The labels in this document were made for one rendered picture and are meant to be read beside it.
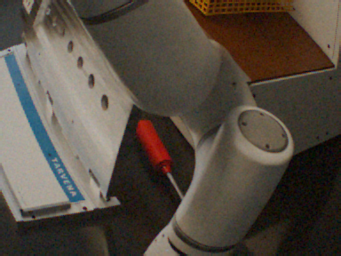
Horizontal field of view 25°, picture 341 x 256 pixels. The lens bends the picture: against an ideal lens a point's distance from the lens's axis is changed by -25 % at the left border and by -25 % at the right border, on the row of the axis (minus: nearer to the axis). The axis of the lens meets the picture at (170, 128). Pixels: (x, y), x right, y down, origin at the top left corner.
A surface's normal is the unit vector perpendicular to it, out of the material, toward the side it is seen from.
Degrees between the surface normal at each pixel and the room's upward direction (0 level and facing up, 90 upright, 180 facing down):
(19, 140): 0
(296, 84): 90
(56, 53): 81
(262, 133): 12
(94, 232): 0
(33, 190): 0
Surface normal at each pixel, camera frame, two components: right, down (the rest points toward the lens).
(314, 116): 0.48, 0.63
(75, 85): -0.83, 0.11
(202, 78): 0.67, 0.33
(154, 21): 0.43, 0.43
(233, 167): -0.57, 0.33
